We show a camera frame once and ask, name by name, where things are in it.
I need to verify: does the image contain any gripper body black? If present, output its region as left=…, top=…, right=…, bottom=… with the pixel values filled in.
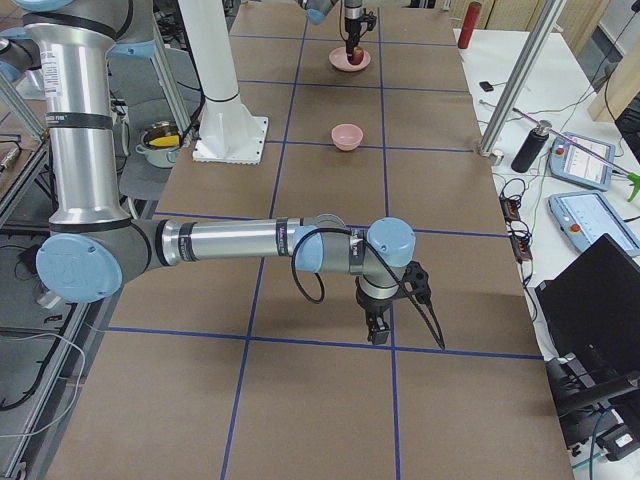
left=356, top=286, right=397, bottom=320
left=344, top=18, right=361, bottom=42

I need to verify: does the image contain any red apple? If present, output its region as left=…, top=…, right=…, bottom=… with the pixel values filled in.
left=347, top=46, right=364, bottom=66

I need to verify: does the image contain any pink bowl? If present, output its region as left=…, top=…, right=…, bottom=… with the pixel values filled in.
left=331, top=123, right=364, bottom=152

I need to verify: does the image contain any pink plate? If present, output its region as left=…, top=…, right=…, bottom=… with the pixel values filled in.
left=328, top=47, right=371, bottom=72

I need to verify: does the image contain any red cylinder bottle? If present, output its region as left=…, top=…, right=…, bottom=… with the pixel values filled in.
left=457, top=1, right=482, bottom=50

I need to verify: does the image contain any small black square device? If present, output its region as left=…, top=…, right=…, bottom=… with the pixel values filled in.
left=479, top=81, right=494, bottom=92

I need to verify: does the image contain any black orange usb hub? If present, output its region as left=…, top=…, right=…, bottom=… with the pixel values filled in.
left=499, top=195, right=521, bottom=222

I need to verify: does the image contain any small metal cup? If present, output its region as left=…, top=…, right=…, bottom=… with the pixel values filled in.
left=489, top=149, right=504, bottom=166

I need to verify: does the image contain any black water bottle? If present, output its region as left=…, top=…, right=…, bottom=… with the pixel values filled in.
left=510, top=120, right=552, bottom=173

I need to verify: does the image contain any black laptop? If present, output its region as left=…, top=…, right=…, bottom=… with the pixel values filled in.
left=535, top=234, right=639, bottom=374

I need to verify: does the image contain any metal pot with banana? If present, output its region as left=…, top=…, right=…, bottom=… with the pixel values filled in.
left=135, top=121, right=181, bottom=169

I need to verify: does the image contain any near teach pendant tablet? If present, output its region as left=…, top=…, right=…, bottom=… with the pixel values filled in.
left=548, top=191, right=639, bottom=257

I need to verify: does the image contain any teach pendant tablet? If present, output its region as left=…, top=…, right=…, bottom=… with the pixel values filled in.
left=548, top=191, right=639, bottom=257
left=548, top=132, right=615, bottom=191

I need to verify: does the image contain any far teach pendant tablet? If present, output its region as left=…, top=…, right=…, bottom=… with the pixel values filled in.
left=548, top=132, right=615, bottom=191

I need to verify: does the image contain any metal reacher grabber stick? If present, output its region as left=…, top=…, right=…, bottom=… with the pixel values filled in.
left=512, top=107, right=639, bottom=202

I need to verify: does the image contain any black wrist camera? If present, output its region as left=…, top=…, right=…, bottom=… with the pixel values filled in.
left=360, top=11, right=377, bottom=34
left=402, top=261, right=432, bottom=305

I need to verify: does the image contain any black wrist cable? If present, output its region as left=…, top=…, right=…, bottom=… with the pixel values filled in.
left=290, top=223, right=447, bottom=350

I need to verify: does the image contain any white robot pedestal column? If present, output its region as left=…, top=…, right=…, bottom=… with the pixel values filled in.
left=179, top=0, right=269, bottom=165

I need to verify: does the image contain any aluminium frame post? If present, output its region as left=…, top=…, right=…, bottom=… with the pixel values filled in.
left=477, top=0, right=566, bottom=157

